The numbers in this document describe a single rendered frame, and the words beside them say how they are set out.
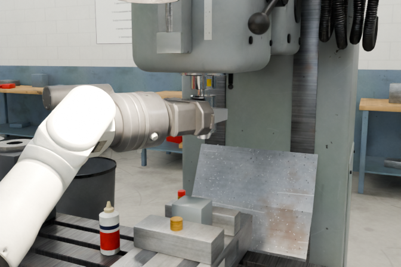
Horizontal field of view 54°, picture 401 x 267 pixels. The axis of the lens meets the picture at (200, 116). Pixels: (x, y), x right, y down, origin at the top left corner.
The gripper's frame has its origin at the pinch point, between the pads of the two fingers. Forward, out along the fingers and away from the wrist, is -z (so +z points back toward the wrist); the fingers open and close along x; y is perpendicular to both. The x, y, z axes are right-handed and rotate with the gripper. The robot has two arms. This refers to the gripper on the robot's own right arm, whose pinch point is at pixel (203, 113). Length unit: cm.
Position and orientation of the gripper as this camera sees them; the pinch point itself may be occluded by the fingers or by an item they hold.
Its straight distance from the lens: 69.4
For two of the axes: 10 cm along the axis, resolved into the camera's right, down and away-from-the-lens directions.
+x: -6.7, -1.1, 7.4
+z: -7.5, 0.8, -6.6
